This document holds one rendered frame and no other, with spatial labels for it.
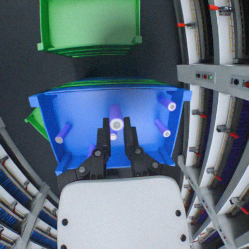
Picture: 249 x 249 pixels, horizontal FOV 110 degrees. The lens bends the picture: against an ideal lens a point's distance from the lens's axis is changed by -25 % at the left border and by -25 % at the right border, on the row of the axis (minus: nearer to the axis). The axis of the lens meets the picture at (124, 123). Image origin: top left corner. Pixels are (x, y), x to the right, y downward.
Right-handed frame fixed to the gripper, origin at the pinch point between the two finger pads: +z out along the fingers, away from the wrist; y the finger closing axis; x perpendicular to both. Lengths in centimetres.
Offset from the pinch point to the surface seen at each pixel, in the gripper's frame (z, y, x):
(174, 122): 8.7, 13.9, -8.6
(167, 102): 9.5, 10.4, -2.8
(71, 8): 40.4, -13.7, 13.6
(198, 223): -36, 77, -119
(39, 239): -36, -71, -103
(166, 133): 5.5, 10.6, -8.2
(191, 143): 23, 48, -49
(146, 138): 9.2, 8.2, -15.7
